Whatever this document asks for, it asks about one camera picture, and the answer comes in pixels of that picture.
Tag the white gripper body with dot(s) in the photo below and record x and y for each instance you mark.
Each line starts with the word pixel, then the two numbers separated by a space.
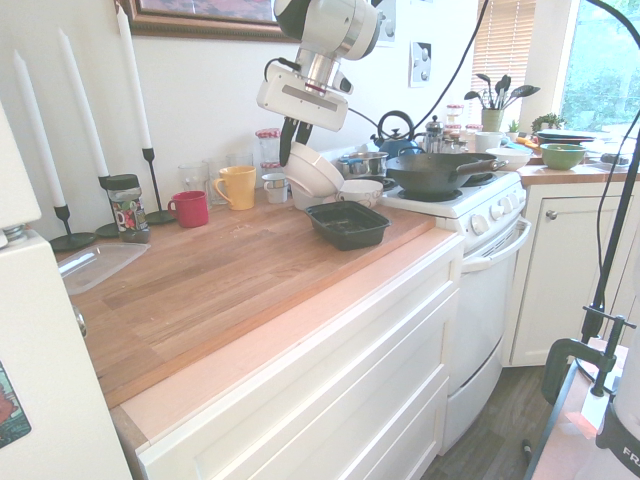
pixel 305 102

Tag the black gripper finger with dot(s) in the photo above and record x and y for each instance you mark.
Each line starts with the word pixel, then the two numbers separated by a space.
pixel 303 134
pixel 286 142

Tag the plain white bowl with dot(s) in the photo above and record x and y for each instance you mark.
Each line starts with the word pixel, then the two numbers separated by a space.
pixel 315 172

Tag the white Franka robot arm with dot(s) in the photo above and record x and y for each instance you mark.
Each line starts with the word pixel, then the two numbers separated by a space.
pixel 325 20

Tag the glass jar red checkered lid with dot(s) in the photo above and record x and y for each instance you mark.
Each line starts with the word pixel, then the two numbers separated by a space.
pixel 271 167
pixel 455 114
pixel 269 142
pixel 473 129

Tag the small patterned cup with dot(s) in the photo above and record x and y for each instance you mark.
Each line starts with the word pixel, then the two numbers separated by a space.
pixel 275 190

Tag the clear drinking glass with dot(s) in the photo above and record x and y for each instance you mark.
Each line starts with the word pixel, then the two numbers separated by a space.
pixel 212 172
pixel 240 160
pixel 192 177

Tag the yellow mug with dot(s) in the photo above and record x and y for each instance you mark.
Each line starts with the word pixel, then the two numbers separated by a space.
pixel 240 187

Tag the stainless steel pot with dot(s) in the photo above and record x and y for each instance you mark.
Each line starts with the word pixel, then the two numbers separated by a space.
pixel 365 166

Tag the white bowl with swirl pattern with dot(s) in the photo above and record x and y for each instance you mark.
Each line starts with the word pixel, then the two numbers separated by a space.
pixel 360 195

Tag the blue kettle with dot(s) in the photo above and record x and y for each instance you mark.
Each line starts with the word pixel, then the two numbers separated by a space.
pixel 397 145

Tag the black plastic food container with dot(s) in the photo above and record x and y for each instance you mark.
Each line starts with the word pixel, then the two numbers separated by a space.
pixel 350 236

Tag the red mug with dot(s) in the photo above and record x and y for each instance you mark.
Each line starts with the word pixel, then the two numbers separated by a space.
pixel 192 210

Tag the wooden framed picture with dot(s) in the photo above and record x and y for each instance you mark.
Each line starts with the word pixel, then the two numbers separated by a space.
pixel 200 27

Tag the french press coffee maker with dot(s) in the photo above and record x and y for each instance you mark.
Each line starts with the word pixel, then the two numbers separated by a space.
pixel 434 135

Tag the black wok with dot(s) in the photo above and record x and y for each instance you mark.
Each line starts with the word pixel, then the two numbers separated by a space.
pixel 430 175

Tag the tall white taper candle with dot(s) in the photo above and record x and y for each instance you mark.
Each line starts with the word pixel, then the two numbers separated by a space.
pixel 82 100
pixel 134 75
pixel 39 130

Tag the black kitchen utensil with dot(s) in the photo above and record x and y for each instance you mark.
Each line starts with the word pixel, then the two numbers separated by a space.
pixel 483 82
pixel 525 91
pixel 503 86
pixel 472 95

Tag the spice jar with black cap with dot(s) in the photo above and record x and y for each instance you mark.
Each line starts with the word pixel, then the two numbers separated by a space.
pixel 127 210

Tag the large white mug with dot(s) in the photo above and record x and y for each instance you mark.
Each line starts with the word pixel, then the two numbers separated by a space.
pixel 487 142

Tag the pale green utensil holder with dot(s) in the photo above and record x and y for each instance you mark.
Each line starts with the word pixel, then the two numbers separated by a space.
pixel 492 120

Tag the wooden window blind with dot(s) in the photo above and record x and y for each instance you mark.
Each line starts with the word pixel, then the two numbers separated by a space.
pixel 502 45

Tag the wide white serving bowl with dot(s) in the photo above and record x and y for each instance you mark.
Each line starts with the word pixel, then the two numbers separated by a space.
pixel 510 157

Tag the small potted plant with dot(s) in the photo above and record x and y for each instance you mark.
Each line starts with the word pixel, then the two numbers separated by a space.
pixel 513 129

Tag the clear plastic container lid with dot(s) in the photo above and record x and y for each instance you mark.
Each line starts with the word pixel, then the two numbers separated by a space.
pixel 100 262

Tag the green succulent plant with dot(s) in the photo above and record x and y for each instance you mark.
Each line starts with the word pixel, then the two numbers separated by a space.
pixel 546 121

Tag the white stove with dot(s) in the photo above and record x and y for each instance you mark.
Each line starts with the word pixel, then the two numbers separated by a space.
pixel 480 300

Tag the white drawer cabinet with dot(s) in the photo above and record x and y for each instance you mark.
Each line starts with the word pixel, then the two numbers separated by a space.
pixel 325 390

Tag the green bowl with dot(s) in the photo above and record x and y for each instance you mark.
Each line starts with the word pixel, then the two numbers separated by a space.
pixel 562 159

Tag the stack of dark plates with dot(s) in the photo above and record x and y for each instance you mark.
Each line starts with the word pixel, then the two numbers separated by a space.
pixel 565 136

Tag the white cupboard with knob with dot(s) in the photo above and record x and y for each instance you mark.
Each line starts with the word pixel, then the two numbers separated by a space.
pixel 560 280

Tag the dark green C-clamp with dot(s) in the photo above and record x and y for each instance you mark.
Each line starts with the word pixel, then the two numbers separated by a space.
pixel 552 365

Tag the colourful picture fridge magnet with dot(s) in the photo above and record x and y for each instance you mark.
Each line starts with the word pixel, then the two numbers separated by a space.
pixel 12 410

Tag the robot mounting table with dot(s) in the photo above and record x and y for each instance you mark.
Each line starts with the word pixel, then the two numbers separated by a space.
pixel 565 450

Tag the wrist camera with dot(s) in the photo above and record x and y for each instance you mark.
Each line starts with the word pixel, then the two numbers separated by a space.
pixel 345 84

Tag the black and white wall print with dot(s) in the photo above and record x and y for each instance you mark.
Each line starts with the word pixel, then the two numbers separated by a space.
pixel 387 25
pixel 420 65

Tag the black camera stand pole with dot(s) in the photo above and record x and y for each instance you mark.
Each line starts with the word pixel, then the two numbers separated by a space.
pixel 617 210

